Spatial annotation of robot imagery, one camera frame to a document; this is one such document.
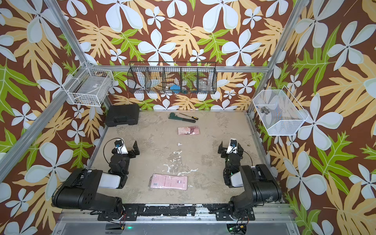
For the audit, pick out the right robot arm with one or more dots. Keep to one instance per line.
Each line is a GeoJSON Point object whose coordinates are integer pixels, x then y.
{"type": "Point", "coordinates": [260, 186]}

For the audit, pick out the pink ruler set pouch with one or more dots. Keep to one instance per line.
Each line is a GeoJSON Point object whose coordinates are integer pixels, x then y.
{"type": "Point", "coordinates": [162, 181]}

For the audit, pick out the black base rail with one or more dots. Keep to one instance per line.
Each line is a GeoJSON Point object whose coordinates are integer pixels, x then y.
{"type": "Point", "coordinates": [176, 211]}

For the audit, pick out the black wire basket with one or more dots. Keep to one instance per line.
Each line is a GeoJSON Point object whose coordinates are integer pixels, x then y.
{"type": "Point", "coordinates": [192, 77]}

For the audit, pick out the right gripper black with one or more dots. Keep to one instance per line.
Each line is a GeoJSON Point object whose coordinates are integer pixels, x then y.
{"type": "Point", "coordinates": [230, 153]}

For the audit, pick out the yellow black screwdriver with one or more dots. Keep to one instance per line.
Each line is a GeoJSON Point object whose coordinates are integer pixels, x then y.
{"type": "Point", "coordinates": [192, 117]}

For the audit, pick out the small dark object in basket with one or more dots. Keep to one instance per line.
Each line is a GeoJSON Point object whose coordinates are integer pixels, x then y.
{"type": "Point", "coordinates": [265, 110]}

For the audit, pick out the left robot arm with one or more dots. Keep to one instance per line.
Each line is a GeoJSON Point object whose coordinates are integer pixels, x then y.
{"type": "Point", "coordinates": [80, 190]}

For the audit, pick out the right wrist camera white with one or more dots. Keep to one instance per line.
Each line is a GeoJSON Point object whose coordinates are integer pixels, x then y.
{"type": "Point", "coordinates": [233, 146]}

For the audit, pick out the green pipe wrench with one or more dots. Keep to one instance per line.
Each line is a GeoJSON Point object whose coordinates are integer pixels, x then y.
{"type": "Point", "coordinates": [173, 116]}

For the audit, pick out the white mesh basket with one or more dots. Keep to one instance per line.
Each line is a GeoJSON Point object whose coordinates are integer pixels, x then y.
{"type": "Point", "coordinates": [286, 115]}

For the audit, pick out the black plastic tool case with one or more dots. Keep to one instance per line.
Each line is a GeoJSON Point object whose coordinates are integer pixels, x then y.
{"type": "Point", "coordinates": [122, 114]}

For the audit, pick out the white wire basket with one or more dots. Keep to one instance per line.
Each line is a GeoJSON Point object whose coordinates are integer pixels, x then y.
{"type": "Point", "coordinates": [89, 85]}

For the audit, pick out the blue object in basket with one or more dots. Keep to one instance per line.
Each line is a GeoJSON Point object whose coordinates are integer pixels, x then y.
{"type": "Point", "coordinates": [175, 88]}

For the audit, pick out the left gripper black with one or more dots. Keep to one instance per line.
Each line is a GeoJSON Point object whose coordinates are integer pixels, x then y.
{"type": "Point", "coordinates": [129, 152]}

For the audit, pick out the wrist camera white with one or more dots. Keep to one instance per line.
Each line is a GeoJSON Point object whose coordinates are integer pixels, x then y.
{"type": "Point", "coordinates": [233, 146]}
{"type": "Point", "coordinates": [120, 145]}

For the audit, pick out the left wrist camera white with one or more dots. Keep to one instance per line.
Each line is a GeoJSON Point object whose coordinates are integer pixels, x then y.
{"type": "Point", "coordinates": [120, 145]}

